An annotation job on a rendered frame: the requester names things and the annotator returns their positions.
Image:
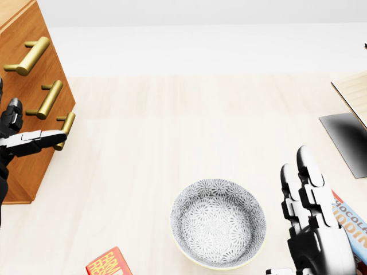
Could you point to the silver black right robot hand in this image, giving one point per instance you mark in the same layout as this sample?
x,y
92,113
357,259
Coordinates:
x,y
321,246

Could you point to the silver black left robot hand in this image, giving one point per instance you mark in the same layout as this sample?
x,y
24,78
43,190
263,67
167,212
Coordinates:
x,y
31,141

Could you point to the wooden cabinet with drawers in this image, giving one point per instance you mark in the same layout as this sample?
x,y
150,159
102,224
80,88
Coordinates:
x,y
28,177

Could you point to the patterned black and white bowl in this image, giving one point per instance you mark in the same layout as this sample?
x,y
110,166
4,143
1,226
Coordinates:
x,y
218,226

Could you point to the blue orange pudding box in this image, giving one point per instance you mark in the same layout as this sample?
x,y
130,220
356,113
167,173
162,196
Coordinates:
x,y
355,229

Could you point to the flat dark stove plate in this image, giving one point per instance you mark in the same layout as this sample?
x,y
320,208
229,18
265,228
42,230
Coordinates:
x,y
347,140

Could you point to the red printed food box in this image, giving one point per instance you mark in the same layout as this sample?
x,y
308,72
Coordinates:
x,y
110,263

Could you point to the pale wooden board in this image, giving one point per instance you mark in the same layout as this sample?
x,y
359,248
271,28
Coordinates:
x,y
354,91

